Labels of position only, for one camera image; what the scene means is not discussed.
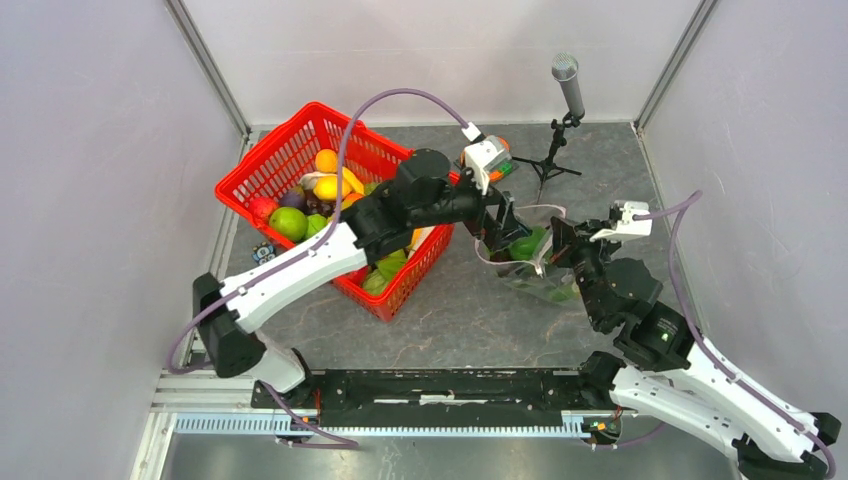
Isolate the green toy leafy vegetable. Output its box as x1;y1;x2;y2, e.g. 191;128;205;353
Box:
527;280;580;305

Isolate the clear dotted zip bag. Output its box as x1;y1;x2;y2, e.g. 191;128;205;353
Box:
475;204;581;305

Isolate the black microphone tripod stand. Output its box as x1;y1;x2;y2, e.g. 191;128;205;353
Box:
512;112;583;202

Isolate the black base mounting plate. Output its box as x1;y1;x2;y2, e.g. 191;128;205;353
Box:
282;368;618;429

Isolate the orange letter e block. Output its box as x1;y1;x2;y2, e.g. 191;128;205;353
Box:
456;136;515;183

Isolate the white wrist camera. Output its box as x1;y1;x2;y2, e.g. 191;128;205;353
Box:
590;200;653;242
461;122;512;195

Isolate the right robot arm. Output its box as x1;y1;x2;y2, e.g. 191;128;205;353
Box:
550;217;841;479

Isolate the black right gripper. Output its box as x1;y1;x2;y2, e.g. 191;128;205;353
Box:
546;215;621;327

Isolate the green toy bell pepper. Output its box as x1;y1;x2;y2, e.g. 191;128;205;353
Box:
508;227;547;261

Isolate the grey microphone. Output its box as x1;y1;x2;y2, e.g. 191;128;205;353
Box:
551;52;585;120

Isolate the orange yellow round fruit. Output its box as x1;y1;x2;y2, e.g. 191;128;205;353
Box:
314;149;338;174

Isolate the purple toy fig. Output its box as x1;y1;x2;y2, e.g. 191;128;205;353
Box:
278;185;308;213

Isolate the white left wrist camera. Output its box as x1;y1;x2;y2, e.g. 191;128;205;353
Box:
461;122;512;195

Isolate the small cartoon owl paddle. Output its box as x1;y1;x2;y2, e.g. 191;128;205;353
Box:
251;242;277;265

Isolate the white toy garlic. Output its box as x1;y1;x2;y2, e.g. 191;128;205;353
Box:
299;171;335;190

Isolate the red strawberry toy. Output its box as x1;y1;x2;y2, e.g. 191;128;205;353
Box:
246;197;279;226

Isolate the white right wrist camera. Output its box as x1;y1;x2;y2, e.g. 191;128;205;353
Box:
590;200;653;242

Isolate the green toy apple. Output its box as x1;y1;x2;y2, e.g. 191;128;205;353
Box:
268;206;309;243

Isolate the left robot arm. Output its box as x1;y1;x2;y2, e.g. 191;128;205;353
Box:
192;137;530;408

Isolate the yellow toy lemon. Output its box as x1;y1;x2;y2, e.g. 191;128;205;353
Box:
312;176;353;202

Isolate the light green toy cabbage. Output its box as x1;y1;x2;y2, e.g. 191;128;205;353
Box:
361;249;407;296

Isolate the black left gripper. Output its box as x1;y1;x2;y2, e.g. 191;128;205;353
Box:
412;166;533;252

